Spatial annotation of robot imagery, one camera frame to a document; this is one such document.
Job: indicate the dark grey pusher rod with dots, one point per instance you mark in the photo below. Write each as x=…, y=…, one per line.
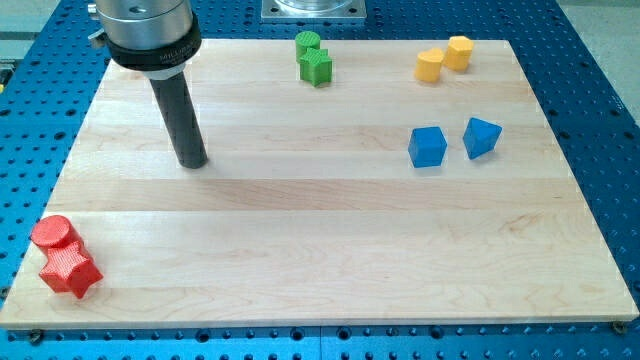
x=176, y=107

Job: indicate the blue perforated table plate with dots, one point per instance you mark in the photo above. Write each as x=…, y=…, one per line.
x=52, y=88

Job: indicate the green cylinder block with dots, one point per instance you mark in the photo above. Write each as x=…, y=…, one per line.
x=305, y=40

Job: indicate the green star block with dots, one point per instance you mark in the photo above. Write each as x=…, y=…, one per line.
x=316, y=66

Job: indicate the red cylinder block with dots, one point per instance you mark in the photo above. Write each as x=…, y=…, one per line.
x=55, y=232

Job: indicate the red star block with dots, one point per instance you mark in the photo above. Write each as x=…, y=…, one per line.
x=70, y=269

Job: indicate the wooden board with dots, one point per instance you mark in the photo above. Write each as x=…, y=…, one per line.
x=309, y=210

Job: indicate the yellow heart block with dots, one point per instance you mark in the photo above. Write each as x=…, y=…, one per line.
x=428, y=65

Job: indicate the blue cube block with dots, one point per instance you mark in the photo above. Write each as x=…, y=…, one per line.
x=427, y=147

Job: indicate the yellow hexagon block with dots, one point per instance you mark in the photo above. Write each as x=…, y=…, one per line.
x=458, y=53

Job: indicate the blue triangular block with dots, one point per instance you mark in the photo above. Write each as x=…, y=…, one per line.
x=480, y=137

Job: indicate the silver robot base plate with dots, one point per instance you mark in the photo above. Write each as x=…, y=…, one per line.
x=300, y=10

